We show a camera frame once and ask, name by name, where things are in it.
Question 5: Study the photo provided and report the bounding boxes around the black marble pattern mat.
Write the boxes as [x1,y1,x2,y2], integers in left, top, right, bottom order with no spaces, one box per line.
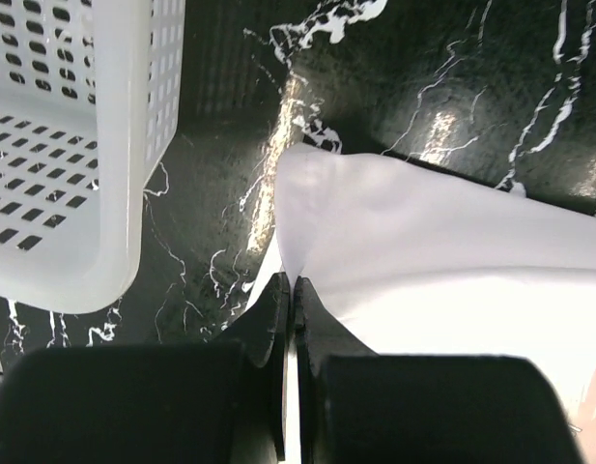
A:
[0,1,596,373]

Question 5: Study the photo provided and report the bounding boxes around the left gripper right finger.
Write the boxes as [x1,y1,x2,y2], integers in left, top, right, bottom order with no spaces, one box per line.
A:
[294,277,582,463]

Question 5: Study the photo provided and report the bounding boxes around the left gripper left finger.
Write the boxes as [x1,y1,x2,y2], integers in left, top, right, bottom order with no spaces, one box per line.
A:
[0,273,290,463]

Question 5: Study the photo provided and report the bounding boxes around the white plastic basket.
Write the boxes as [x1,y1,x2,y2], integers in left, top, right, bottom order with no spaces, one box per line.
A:
[0,0,185,314]

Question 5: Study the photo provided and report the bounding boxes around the white printed t shirt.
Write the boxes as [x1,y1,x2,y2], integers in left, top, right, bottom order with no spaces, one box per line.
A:
[253,144,596,463]

